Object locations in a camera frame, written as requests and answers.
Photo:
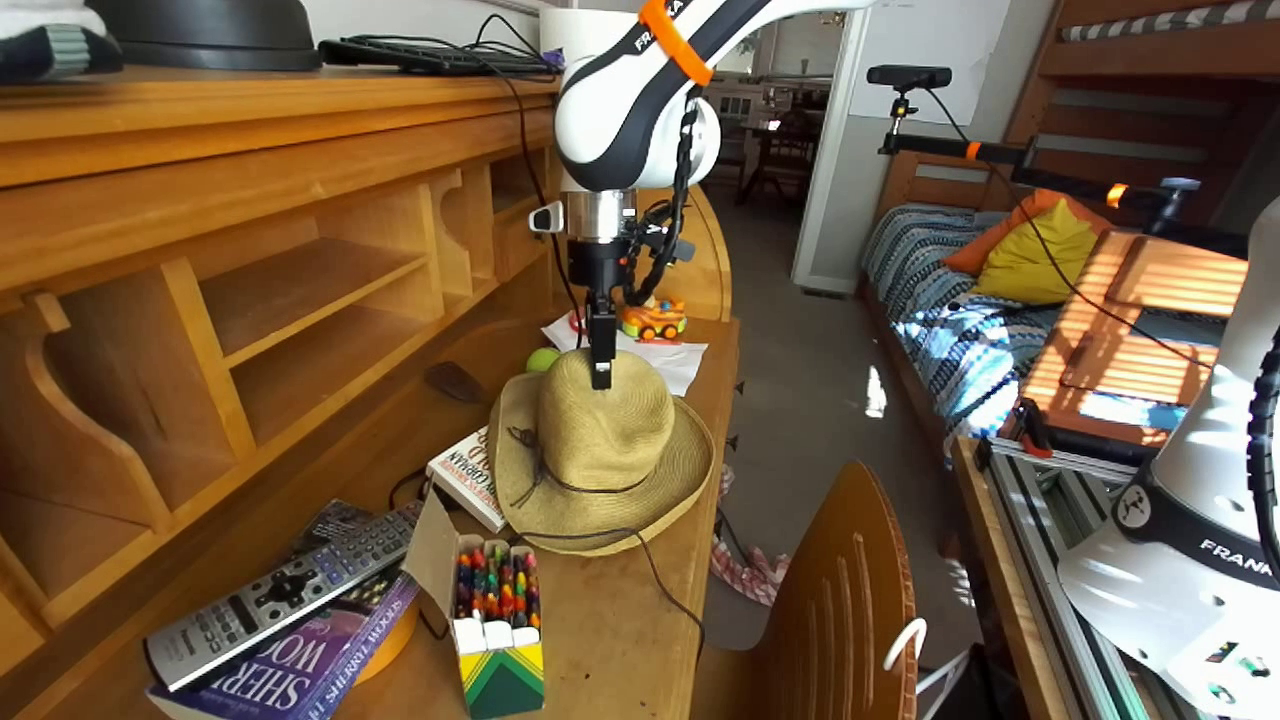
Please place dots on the wooden slatted board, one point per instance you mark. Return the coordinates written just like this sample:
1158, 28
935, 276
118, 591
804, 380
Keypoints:
1122, 360

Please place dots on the striped folded cloth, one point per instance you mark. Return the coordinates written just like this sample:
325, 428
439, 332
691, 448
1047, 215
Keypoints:
53, 47

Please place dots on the wooden bunk bed frame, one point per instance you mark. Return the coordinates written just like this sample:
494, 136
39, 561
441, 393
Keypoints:
1135, 80

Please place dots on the striped bed bedding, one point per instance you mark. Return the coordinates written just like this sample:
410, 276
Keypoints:
922, 283

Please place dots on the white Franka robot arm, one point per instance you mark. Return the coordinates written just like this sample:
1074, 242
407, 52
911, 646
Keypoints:
626, 105

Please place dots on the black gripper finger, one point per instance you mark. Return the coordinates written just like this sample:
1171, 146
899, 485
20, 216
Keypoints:
600, 354

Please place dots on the straw hat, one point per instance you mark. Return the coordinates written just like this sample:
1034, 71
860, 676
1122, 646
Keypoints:
600, 440

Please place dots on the white paper sheet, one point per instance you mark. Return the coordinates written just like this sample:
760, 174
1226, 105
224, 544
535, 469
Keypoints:
674, 360

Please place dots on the open crayon box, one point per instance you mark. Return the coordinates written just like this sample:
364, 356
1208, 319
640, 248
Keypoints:
501, 667

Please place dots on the black bar with orange clamps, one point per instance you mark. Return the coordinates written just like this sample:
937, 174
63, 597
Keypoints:
961, 146

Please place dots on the purple paperback book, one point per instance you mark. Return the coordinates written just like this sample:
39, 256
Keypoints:
284, 672

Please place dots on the patterned cloth on floor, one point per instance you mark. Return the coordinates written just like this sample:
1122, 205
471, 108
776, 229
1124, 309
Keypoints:
748, 571

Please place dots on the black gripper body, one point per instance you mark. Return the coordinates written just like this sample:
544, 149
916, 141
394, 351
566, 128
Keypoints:
600, 275

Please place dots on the white red-lettered book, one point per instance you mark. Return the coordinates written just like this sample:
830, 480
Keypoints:
466, 479

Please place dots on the orange pillow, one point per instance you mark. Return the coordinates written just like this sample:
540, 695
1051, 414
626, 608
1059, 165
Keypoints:
982, 248

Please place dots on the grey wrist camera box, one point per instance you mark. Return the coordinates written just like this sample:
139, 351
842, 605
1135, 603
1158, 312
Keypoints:
544, 216

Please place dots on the wooden roll-top desk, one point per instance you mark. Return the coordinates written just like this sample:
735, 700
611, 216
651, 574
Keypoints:
135, 202

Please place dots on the yellow pillow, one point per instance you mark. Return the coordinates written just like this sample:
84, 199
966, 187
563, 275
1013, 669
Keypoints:
1041, 262

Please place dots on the yellow orange toy car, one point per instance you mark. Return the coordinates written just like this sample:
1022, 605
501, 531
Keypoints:
656, 327

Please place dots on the black dome-shaped object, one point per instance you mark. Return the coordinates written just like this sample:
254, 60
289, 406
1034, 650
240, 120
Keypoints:
203, 35

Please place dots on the robot mounting table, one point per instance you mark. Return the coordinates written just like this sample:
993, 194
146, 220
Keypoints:
1025, 584

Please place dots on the black flat electronic device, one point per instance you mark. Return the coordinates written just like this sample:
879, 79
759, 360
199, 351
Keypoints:
425, 57

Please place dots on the wooden chair back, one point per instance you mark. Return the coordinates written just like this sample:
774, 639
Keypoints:
842, 603

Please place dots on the black camera on tripod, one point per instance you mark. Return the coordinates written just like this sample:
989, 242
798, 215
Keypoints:
911, 79

